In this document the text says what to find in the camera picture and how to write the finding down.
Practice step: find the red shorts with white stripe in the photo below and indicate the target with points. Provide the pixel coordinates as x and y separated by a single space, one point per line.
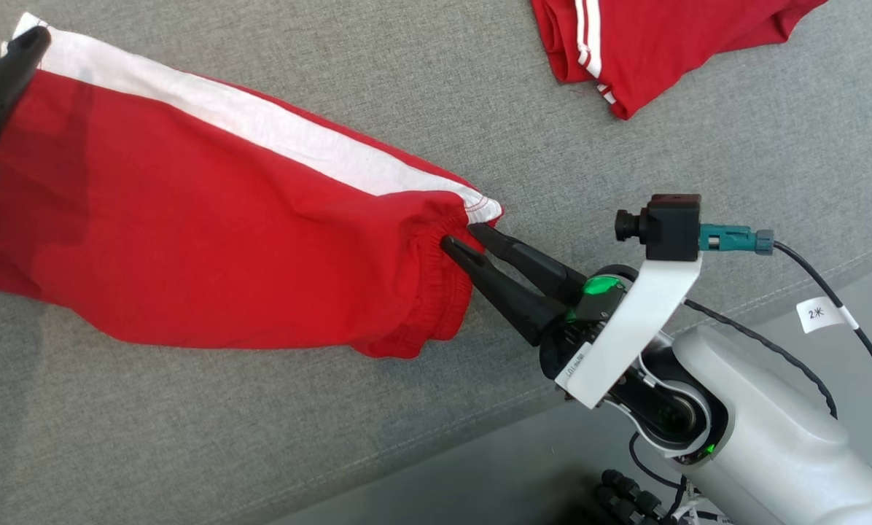
188 240

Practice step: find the red Bulls 23 jersey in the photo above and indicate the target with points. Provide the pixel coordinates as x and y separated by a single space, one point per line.
662 51

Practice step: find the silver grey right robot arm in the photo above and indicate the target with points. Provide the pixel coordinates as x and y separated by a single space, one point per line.
771 437

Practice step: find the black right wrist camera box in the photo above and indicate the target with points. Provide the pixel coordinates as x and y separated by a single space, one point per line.
669 230

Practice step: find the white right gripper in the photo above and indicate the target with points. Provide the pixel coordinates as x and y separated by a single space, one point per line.
625 343

